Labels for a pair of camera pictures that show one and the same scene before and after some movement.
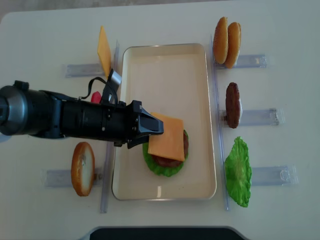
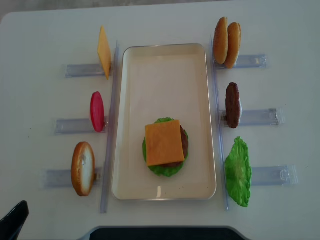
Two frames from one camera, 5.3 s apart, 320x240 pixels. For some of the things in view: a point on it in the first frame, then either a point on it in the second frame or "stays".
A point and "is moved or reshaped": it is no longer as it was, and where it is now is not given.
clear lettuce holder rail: (281, 175) stays
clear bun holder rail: (245, 61) stays
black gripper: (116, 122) to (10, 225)
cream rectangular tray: (172, 80) stays
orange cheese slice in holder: (104, 51) stays
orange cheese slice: (170, 143) is moved or reshaped
